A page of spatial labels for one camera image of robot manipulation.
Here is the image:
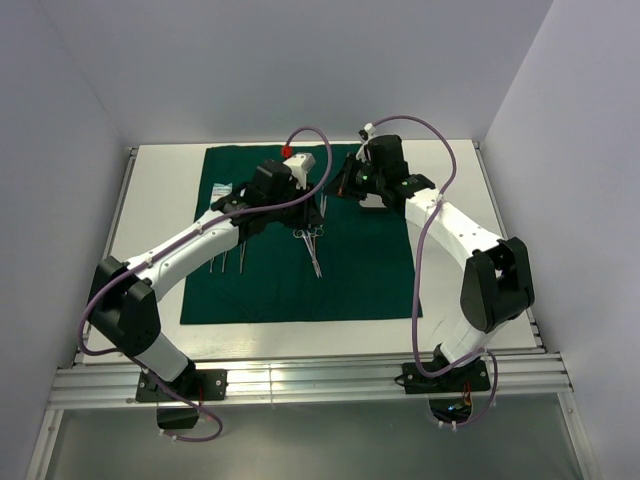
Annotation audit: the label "steel surgical scissors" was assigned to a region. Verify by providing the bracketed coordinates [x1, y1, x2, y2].
[293, 227, 324, 278]

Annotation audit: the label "metal surgical kit tray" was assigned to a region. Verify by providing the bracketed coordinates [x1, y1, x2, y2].
[359, 194, 387, 212]

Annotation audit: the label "dark green surgical cloth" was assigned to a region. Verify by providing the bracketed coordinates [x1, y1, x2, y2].
[179, 142, 424, 326]

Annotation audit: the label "curved tip steel tweezers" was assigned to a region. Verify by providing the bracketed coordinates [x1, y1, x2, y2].
[239, 241, 248, 274]

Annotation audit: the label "white gauze packet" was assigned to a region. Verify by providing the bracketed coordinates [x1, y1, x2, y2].
[210, 183, 233, 206]

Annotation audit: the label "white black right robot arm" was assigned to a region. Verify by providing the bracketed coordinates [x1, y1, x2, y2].
[325, 132, 535, 380]

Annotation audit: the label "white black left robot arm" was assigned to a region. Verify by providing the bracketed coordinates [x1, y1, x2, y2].
[87, 153, 321, 397]

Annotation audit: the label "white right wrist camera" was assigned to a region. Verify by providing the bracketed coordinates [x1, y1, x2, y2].
[358, 122, 377, 149]

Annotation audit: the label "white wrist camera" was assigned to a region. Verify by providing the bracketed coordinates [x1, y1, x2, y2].
[358, 122, 377, 149]
[281, 145, 316, 190]

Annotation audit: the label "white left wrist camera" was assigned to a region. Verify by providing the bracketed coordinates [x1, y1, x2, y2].
[281, 145, 316, 190]

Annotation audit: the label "aluminium table edge rail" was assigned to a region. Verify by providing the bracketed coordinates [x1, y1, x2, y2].
[72, 147, 139, 366]

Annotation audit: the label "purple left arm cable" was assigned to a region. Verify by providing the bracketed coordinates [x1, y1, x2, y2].
[75, 125, 334, 443]

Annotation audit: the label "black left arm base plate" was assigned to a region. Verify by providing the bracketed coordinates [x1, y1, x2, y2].
[135, 369, 227, 403]

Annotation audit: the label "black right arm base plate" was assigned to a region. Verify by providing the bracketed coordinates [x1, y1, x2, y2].
[394, 359, 491, 395]

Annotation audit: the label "aluminium front frame rail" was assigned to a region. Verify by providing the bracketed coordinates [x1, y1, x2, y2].
[46, 351, 573, 410]

